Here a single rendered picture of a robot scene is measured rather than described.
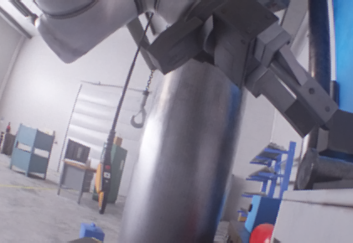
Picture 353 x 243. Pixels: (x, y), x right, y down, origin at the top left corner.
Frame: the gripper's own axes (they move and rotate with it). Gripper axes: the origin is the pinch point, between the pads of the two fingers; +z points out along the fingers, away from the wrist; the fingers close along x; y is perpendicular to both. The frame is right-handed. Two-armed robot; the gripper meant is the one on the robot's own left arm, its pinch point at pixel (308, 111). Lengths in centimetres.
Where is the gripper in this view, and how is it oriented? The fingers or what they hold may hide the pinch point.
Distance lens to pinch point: 31.1
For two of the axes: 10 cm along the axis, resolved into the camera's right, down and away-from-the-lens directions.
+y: 7.6, -6.5, 0.6
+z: 6.5, 7.3, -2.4
